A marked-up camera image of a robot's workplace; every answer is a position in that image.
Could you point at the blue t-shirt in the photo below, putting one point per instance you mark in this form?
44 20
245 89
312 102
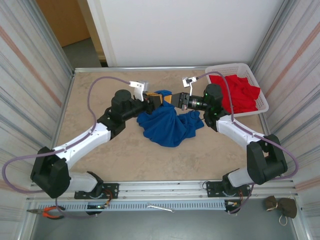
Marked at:
165 127

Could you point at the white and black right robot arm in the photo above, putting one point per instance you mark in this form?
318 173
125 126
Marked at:
265 160

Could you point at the red cloth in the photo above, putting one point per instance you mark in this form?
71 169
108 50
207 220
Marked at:
242 95

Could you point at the white plastic basket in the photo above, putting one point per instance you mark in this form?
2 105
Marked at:
237 68

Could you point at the wooden door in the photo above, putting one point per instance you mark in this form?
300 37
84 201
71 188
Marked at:
65 22

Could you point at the metal hex key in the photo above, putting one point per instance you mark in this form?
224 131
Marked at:
160 207

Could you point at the brown cloth bag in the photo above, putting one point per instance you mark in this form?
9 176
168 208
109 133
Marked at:
287 206

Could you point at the aluminium table frame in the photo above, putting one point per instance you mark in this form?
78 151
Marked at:
150 68

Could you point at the white door frame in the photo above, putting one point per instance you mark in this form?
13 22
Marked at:
101 30

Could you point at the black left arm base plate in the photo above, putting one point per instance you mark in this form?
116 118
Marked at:
112 191

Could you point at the aluminium mounting rail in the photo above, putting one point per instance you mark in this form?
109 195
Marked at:
162 187

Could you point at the aluminium corner post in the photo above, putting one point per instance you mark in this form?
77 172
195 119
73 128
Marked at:
54 42
271 32

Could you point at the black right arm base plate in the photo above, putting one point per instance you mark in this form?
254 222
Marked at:
212 188

